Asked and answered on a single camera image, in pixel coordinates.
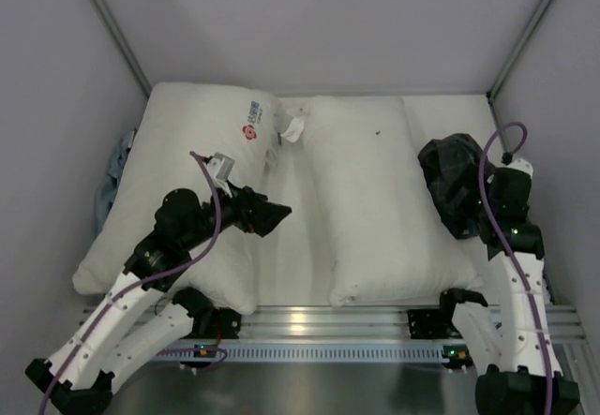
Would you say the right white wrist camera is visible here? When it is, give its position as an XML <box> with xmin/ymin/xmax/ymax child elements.
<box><xmin>502</xmin><ymin>153</ymin><xmax>533</xmax><ymax>178</ymax></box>

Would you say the light blue crumpled cloth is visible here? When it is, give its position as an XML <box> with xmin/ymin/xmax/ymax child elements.
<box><xmin>94</xmin><ymin>128</ymin><xmax>137</xmax><ymax>234</ymax></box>

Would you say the left aluminium frame post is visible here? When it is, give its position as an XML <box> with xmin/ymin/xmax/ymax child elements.
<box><xmin>88</xmin><ymin>0</ymin><xmax>152</xmax><ymax>98</ymax></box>

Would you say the right aluminium frame post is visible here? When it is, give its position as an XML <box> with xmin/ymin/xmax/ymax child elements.
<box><xmin>486</xmin><ymin>0</ymin><xmax>556</xmax><ymax>106</ymax></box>

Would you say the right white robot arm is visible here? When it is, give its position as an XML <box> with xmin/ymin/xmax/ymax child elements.
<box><xmin>440</xmin><ymin>159</ymin><xmax>580</xmax><ymax>414</ymax></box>

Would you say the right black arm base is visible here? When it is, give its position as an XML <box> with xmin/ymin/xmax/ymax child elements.
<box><xmin>407</xmin><ymin>308</ymin><xmax>461</xmax><ymax>340</ymax></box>

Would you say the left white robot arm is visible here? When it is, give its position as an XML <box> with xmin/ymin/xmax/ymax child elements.
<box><xmin>25</xmin><ymin>186</ymin><xmax>292</xmax><ymax>414</ymax></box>

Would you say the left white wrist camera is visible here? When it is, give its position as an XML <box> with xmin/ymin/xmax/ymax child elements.
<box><xmin>206</xmin><ymin>153</ymin><xmax>234</xmax><ymax>191</ymax></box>

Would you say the grey slotted cable duct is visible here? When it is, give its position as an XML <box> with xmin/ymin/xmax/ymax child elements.
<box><xmin>154</xmin><ymin>343</ymin><xmax>474</xmax><ymax>363</ymax></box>

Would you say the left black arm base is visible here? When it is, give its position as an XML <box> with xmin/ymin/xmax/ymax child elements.
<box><xmin>187</xmin><ymin>308</ymin><xmax>242</xmax><ymax>340</ymax></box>

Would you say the aluminium frame post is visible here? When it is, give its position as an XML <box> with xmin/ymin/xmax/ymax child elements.
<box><xmin>88</xmin><ymin>0</ymin><xmax>152</xmax><ymax>98</ymax></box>
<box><xmin>486</xmin><ymin>0</ymin><xmax>556</xmax><ymax>106</ymax></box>

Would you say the white bare pillow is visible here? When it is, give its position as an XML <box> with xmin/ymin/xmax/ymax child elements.
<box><xmin>72</xmin><ymin>82</ymin><xmax>279</xmax><ymax>295</ymax></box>

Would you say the dark grey checked pillowcase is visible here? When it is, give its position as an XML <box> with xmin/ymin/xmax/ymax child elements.
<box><xmin>418</xmin><ymin>133</ymin><xmax>483</xmax><ymax>240</ymax></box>

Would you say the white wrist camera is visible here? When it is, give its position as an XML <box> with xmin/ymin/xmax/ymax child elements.
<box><xmin>502</xmin><ymin>153</ymin><xmax>533</xmax><ymax>178</ymax></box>
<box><xmin>206</xmin><ymin>153</ymin><xmax>234</xmax><ymax>191</ymax></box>

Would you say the aluminium rail beam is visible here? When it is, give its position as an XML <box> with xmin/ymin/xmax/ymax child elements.
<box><xmin>82</xmin><ymin>305</ymin><xmax>587</xmax><ymax>341</ymax></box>

